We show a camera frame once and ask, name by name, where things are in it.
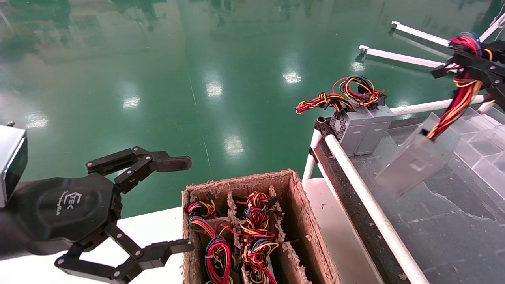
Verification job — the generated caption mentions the black conveyor belt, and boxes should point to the black conveyor belt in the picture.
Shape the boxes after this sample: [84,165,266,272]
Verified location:
[314,116,505,284]

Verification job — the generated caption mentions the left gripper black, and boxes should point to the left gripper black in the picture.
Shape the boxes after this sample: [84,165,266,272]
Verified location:
[0,147,195,284]

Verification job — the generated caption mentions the clear acrylic divider rack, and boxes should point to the clear acrylic divider rack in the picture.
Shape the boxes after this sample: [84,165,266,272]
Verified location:
[418,106,505,190]

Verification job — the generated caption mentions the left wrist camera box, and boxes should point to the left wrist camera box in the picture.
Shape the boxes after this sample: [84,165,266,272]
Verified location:
[0,121,28,207]

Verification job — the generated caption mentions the brown cardboard divider box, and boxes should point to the brown cardboard divider box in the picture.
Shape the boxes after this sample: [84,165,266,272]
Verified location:
[181,169,344,284]

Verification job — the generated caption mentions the white conveyor frame post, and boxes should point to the white conveyor frame post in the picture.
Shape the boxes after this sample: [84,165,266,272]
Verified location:
[302,128,323,183]

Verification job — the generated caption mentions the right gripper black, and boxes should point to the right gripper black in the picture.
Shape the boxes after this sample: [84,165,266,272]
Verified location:
[432,39,505,111]

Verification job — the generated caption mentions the short white conveyor rail pipe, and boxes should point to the short white conveyor rail pipe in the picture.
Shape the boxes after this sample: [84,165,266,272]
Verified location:
[389,95,486,117]

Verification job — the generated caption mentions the long white conveyor rail pipe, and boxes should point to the long white conveyor rail pipe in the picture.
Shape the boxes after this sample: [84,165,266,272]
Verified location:
[324,134,430,284]

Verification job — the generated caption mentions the white metal stand foot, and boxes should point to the white metal stand foot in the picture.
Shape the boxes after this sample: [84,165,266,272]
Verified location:
[389,21,452,48]
[357,45,448,68]

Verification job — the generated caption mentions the white metal stand leg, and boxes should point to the white metal stand leg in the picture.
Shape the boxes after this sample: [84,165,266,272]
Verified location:
[479,14,505,43]

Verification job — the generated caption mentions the grey power supply with wires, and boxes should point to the grey power supply with wires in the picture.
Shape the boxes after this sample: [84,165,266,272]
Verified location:
[294,92,373,157]
[240,237,280,284]
[231,208,277,239]
[375,32,494,198]
[183,199,219,219]
[189,216,234,284]
[333,75,396,156]
[233,191,282,209]

